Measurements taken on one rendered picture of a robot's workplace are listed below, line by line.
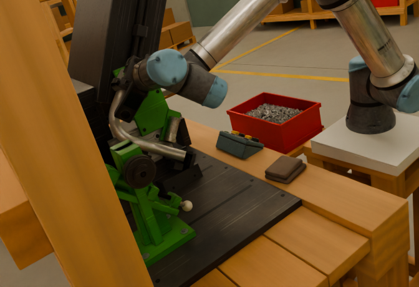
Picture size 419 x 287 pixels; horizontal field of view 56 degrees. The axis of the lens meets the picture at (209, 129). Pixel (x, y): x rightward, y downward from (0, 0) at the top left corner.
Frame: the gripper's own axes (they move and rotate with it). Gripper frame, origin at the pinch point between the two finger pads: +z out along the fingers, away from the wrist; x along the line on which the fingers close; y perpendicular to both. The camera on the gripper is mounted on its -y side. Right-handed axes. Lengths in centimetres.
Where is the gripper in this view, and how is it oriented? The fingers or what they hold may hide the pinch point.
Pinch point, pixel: (121, 92)
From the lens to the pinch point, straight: 114.2
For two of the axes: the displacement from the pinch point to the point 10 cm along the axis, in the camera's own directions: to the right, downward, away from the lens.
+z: -4.7, 0.2, 8.8
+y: 3.2, -9.3, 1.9
